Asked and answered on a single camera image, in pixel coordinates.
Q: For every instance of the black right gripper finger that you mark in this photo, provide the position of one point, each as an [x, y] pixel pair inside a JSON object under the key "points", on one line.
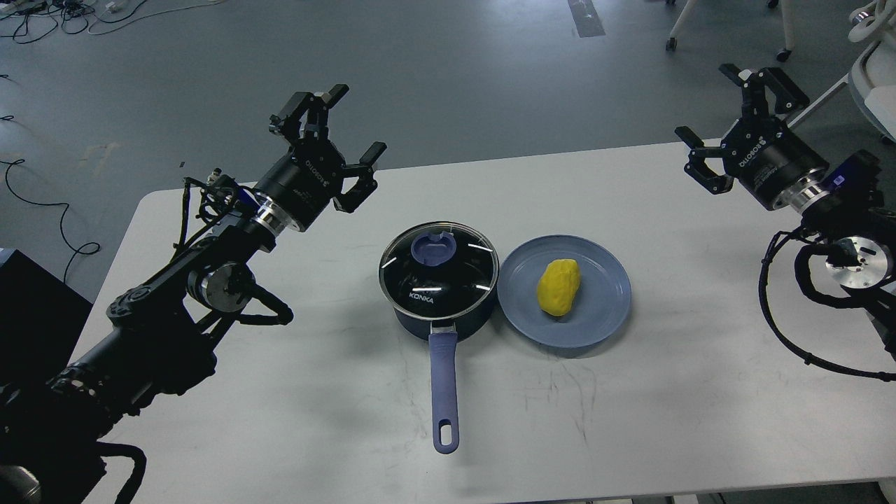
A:
{"points": [[697, 166], [766, 93]]}

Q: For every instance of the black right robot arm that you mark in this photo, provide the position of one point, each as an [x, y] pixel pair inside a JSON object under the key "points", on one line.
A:
{"points": [[846, 260]]}

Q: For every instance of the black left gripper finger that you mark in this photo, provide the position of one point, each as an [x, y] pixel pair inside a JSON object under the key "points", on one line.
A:
{"points": [[305, 116], [363, 171]]}

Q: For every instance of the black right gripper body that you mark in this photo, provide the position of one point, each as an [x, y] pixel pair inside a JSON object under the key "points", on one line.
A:
{"points": [[767, 158]]}

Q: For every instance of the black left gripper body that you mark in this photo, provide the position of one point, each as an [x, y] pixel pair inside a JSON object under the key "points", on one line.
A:
{"points": [[304, 181]]}

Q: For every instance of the glass pot lid purple knob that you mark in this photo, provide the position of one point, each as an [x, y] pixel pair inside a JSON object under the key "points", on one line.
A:
{"points": [[438, 270]]}

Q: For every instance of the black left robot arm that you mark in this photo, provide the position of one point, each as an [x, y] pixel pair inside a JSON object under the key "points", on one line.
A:
{"points": [[166, 330]]}

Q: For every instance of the dark blue saucepan purple handle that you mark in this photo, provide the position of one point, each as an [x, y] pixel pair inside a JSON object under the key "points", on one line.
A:
{"points": [[442, 338]]}

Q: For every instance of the blue plate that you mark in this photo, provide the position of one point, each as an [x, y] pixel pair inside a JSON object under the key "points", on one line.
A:
{"points": [[599, 309]]}

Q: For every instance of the white office chair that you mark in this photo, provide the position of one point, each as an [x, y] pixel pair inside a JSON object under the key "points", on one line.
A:
{"points": [[871, 79]]}

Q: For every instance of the black box at left edge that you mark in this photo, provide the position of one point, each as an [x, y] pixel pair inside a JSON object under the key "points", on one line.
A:
{"points": [[41, 320]]}

